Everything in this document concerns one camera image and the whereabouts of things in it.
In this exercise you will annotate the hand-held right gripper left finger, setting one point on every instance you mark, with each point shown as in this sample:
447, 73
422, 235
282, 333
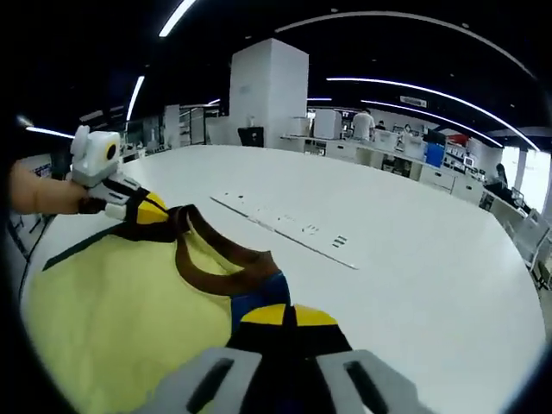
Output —
202, 379

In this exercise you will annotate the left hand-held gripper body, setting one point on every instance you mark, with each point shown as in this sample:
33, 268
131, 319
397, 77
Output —
95, 157

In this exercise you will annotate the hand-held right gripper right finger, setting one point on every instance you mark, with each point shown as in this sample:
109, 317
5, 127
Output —
371, 384

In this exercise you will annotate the yellow blue black garment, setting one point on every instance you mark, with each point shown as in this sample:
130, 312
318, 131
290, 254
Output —
108, 302

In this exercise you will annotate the person's left hand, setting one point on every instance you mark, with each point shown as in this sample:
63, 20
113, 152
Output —
69, 198

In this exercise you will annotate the long ceiling light strip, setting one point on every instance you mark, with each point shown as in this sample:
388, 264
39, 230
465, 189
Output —
177, 17
135, 99

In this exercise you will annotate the glass front cabinet row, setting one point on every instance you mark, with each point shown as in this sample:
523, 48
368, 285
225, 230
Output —
185, 127

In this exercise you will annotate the black panel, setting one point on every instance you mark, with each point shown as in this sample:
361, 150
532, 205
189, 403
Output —
251, 137

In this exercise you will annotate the wide white pillar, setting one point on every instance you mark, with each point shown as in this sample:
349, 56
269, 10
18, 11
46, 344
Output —
269, 90

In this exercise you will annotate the small white box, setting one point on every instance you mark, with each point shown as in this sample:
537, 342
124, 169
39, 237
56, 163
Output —
299, 126

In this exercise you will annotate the white boxy appliance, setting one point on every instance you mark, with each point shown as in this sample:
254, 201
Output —
328, 124

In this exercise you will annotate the white counter cabinet row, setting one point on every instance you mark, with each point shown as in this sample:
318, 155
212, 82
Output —
435, 179

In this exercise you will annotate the white office chair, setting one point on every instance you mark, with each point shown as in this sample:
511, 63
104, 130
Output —
532, 233

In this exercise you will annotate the blue plastic bin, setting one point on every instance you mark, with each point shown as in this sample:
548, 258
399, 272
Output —
434, 155

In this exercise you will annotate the white storage crate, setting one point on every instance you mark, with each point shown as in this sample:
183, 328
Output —
414, 146
385, 140

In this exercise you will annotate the curved ceiling light strip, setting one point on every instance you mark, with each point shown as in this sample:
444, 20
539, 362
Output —
431, 116
409, 88

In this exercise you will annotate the ceiling air vent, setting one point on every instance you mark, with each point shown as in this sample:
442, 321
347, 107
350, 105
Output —
413, 101

